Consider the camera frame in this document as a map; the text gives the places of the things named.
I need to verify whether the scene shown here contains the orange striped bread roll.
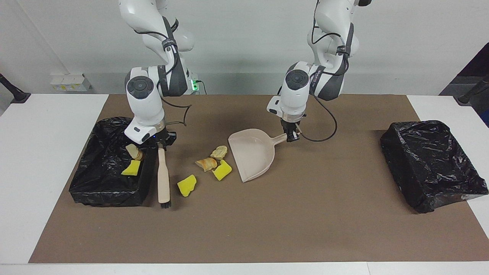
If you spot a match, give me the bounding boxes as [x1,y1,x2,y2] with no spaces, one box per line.
[126,144,144,160]

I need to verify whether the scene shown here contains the beige hand brush black bristles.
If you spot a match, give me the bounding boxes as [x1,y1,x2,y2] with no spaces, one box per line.
[157,147,172,209]

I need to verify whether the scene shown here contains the yellow sponge with green side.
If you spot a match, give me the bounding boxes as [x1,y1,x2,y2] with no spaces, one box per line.
[121,160,141,176]

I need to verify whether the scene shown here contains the beige plastic dustpan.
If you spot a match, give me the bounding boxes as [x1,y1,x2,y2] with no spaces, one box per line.
[228,129,288,183]

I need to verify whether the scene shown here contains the golden croissant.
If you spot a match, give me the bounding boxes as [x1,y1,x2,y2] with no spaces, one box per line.
[195,157,218,172]

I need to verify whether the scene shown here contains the notched yellow sponge piece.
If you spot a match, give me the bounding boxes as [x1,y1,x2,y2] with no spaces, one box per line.
[212,159,233,181]

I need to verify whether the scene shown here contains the bin with black trash bag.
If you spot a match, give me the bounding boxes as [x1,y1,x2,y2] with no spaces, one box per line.
[380,120,489,214]
[69,117,159,207]

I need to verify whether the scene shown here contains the brown table mat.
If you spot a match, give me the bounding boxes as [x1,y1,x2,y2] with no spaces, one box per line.
[29,94,489,264]

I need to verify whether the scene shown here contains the black stand pole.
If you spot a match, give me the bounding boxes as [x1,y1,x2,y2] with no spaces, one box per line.
[453,74,489,107]
[0,73,31,104]

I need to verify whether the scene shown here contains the dark background panel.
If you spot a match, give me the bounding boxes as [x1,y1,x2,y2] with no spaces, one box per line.
[439,42,489,128]

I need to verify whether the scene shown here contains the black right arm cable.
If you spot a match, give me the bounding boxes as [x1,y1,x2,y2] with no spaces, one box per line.
[134,23,191,127]

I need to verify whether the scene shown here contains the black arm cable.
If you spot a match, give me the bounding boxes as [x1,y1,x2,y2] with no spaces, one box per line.
[134,23,191,127]
[298,95,338,142]

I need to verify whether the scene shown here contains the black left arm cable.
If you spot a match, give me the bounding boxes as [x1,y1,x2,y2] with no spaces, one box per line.
[298,95,338,142]

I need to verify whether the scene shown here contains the white wall socket box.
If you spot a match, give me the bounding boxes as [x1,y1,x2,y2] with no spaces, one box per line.
[50,73,92,92]

